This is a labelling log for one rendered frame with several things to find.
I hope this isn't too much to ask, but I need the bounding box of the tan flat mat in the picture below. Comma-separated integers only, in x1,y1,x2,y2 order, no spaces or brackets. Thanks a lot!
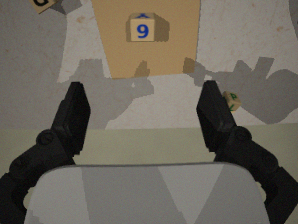
91,0,200,80

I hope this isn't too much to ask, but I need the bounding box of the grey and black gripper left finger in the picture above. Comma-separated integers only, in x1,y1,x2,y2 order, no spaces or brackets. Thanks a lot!
0,82,91,224

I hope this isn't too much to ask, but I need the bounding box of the tan block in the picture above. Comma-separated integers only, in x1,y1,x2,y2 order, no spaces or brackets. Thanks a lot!
222,91,242,113
29,0,60,14
130,13,155,42

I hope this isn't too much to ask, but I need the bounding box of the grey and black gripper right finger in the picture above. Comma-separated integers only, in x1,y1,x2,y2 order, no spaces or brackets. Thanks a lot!
196,80,298,224

